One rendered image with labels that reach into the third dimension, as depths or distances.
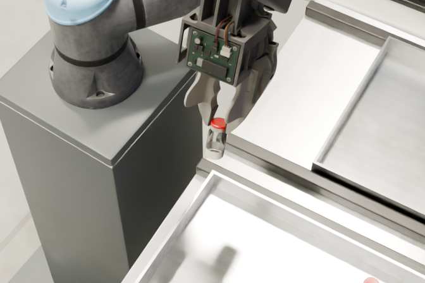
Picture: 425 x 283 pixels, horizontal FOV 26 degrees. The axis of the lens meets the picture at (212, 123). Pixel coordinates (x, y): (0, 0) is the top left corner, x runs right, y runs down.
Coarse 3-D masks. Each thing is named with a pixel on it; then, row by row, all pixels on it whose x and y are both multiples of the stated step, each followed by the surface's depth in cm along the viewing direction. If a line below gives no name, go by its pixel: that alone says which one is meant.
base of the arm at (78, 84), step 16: (128, 48) 144; (64, 64) 142; (80, 64) 140; (96, 64) 140; (112, 64) 142; (128, 64) 144; (64, 80) 144; (80, 80) 142; (96, 80) 143; (112, 80) 143; (128, 80) 145; (64, 96) 146; (80, 96) 144; (96, 96) 144; (112, 96) 145; (128, 96) 147
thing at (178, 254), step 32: (224, 192) 127; (256, 192) 123; (192, 224) 124; (224, 224) 124; (256, 224) 124; (288, 224) 124; (320, 224) 120; (160, 256) 119; (192, 256) 121; (224, 256) 121; (256, 256) 121; (288, 256) 121; (320, 256) 121; (352, 256) 121; (384, 256) 117
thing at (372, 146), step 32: (384, 64) 140; (416, 64) 140; (352, 96) 132; (384, 96) 136; (416, 96) 136; (352, 128) 133; (384, 128) 133; (416, 128) 133; (320, 160) 128; (352, 160) 130; (384, 160) 130; (416, 160) 130; (384, 192) 127; (416, 192) 127
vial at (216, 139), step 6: (210, 126) 103; (210, 132) 103; (216, 132) 103; (222, 132) 103; (210, 138) 103; (216, 138) 103; (222, 138) 103; (210, 144) 104; (216, 144) 103; (222, 144) 104; (210, 150) 104; (216, 150) 104; (222, 150) 104; (210, 156) 104; (216, 156) 104; (222, 156) 105
